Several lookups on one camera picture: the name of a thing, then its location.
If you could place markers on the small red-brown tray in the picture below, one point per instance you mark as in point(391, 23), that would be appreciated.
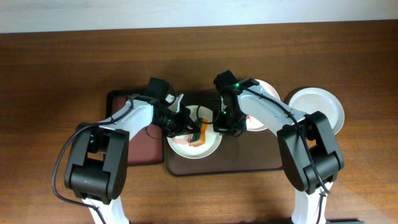
point(146, 147)

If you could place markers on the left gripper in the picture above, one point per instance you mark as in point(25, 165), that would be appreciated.
point(185, 122)

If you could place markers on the pale green plate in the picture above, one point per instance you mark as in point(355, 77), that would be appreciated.
point(314, 99)

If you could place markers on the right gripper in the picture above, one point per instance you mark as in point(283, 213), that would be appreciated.
point(219, 126)

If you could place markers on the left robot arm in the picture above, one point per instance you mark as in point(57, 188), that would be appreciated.
point(97, 164)

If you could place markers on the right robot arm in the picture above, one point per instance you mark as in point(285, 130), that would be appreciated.
point(310, 155)

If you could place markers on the green and orange sponge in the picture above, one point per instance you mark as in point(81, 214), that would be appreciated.
point(198, 139)

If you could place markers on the large dark brown tray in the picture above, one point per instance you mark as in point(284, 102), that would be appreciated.
point(253, 151)

